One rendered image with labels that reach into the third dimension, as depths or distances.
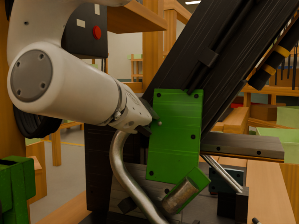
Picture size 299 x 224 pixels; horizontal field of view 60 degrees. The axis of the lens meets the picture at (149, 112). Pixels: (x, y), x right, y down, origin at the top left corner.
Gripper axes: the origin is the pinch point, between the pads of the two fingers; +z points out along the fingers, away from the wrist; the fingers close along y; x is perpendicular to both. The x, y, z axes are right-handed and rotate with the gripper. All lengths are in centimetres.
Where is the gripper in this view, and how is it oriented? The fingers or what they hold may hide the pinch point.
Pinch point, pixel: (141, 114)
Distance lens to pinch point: 57.9
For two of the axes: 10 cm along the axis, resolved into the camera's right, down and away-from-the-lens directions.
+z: 3.6, 1.5, 9.2
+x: -7.4, 6.5, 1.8
